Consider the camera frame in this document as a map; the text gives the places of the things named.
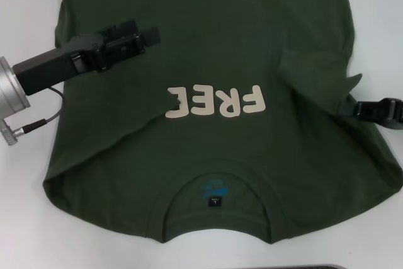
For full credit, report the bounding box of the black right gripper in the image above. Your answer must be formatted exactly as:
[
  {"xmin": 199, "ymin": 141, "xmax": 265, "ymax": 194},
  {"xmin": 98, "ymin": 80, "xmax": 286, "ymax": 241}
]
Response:
[{"xmin": 355, "ymin": 98, "xmax": 403, "ymax": 131}]

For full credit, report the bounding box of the dark green FREE t-shirt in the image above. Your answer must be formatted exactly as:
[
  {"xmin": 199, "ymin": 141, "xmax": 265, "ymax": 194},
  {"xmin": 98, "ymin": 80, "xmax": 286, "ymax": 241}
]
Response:
[{"xmin": 42, "ymin": 0, "xmax": 397, "ymax": 245}]

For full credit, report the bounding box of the silver left cable connector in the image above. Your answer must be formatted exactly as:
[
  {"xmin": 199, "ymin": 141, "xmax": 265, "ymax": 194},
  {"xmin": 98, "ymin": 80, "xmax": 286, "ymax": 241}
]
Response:
[{"xmin": 0, "ymin": 118, "xmax": 48, "ymax": 147}]

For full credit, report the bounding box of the dark left gripper cable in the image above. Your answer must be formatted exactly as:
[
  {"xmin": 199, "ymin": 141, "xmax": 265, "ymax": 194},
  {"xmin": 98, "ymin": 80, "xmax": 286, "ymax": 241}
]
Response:
[{"xmin": 28, "ymin": 88, "xmax": 65, "ymax": 125}]

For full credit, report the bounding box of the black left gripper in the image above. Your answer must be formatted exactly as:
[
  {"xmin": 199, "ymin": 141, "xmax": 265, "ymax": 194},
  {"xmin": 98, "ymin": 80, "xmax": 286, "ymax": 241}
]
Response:
[{"xmin": 13, "ymin": 19, "xmax": 139, "ymax": 96}]

